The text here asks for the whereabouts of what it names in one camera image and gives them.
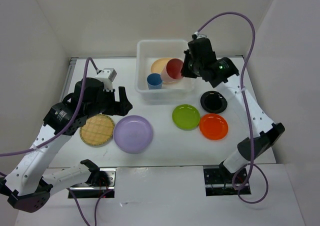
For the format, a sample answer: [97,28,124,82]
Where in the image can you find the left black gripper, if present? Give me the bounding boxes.
[85,85,133,119]

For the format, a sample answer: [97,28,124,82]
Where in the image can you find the pink plastic cup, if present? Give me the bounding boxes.
[160,58,183,84]

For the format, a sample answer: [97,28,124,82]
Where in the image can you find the beige plastic plate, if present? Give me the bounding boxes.
[150,57,172,74]

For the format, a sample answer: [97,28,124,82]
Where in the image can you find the blue plastic cup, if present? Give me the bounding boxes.
[146,73,163,90]

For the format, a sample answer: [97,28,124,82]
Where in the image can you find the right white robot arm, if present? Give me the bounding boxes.
[181,38,285,183]

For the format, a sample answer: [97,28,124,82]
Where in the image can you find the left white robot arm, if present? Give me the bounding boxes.
[0,77,133,213]

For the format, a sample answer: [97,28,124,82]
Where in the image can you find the clear plastic bin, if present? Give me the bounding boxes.
[135,39,196,104]

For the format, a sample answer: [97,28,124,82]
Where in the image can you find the purple plastic plate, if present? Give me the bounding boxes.
[113,115,154,154]

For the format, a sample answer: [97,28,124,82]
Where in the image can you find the round bamboo tray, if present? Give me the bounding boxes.
[79,114,115,147]

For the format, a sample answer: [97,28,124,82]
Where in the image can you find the black plastic plate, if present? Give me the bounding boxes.
[200,91,228,114]

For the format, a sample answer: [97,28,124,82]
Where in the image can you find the green plastic plate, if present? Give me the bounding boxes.
[172,104,201,131]

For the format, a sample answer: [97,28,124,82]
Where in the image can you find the orange plastic plate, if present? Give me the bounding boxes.
[199,113,229,141]

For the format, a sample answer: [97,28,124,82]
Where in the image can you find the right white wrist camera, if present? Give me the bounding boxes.
[191,31,207,40]

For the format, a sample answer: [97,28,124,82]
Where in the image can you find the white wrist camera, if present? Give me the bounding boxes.
[95,68,117,92]
[191,31,207,40]

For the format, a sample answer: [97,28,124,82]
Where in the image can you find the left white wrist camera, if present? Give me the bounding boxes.
[95,68,117,92]

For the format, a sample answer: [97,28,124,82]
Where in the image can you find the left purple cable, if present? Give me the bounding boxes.
[0,57,115,226]

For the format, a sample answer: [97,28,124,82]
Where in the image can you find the purple cable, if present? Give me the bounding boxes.
[193,12,270,205]
[0,57,115,226]

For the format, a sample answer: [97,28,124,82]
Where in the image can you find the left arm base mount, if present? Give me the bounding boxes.
[70,167,117,199]

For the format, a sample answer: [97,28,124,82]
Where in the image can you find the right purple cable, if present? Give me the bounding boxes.
[193,12,270,205]

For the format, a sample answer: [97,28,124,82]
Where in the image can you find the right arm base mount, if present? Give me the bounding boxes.
[203,166,251,197]

